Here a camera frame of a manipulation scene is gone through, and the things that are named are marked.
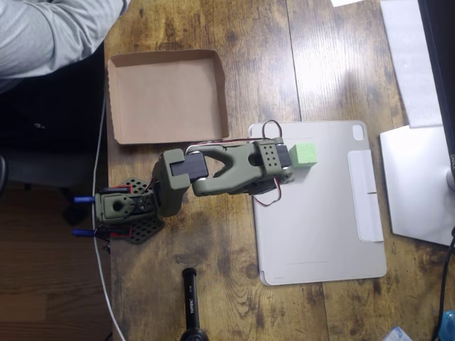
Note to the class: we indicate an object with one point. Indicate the olive gripper black motor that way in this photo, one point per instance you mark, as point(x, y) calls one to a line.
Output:
point(286, 176)

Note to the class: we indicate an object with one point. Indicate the green foam cube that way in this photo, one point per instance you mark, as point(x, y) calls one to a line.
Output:
point(303, 154)

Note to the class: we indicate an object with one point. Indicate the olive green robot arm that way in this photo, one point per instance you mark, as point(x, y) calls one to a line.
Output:
point(227, 177)

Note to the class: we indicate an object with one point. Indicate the brown cardboard tray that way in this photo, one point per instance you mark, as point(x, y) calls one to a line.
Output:
point(163, 99)

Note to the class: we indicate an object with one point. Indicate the beige tablet folio case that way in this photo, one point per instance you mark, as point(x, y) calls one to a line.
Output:
point(313, 231)

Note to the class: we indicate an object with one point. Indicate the silver monitor stand base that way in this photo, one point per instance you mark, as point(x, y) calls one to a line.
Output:
point(416, 184)

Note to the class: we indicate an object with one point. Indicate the white paper sheet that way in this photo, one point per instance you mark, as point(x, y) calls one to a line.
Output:
point(343, 2)

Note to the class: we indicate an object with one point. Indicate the black cylindrical tool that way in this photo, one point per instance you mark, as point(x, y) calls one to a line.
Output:
point(192, 302)

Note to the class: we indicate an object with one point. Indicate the black computer monitor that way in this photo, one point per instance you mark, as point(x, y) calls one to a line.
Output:
point(439, 53)

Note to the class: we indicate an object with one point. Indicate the white blue printed packet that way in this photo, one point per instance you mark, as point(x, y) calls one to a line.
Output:
point(398, 334)

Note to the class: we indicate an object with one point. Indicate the black chair caster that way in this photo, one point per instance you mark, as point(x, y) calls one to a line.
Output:
point(75, 215)

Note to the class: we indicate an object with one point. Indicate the blue round object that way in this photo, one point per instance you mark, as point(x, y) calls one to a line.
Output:
point(448, 325)

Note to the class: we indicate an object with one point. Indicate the olive perforated robot base plate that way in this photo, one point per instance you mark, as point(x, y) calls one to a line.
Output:
point(145, 229)

